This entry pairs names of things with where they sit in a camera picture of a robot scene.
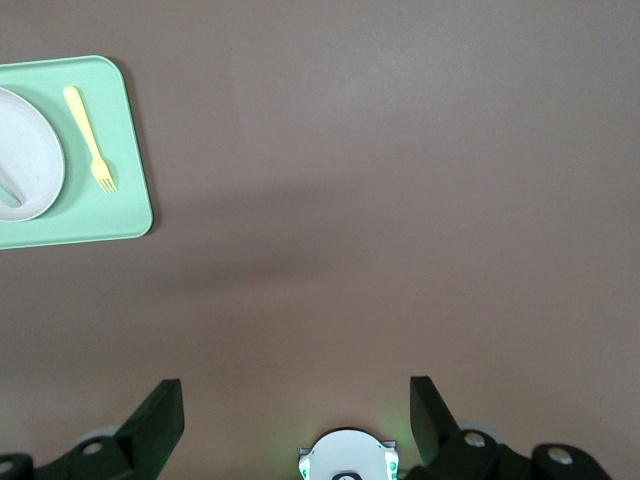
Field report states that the beige round plate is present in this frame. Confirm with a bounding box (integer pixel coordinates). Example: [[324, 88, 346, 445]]
[[0, 87, 67, 223]]

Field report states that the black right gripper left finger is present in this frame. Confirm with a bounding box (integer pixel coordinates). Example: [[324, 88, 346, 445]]
[[0, 378, 185, 480]]

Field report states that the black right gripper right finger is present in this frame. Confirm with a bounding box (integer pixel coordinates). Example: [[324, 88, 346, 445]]
[[399, 375, 616, 480]]

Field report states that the light green rectangular tray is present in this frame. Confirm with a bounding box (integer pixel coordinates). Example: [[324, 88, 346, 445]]
[[0, 54, 154, 250]]

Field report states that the green plastic spoon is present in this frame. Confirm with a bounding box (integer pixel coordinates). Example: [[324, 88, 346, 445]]
[[0, 172, 24, 210]]

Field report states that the yellow plastic fork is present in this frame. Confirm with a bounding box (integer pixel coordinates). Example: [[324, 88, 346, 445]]
[[62, 85, 119, 195]]

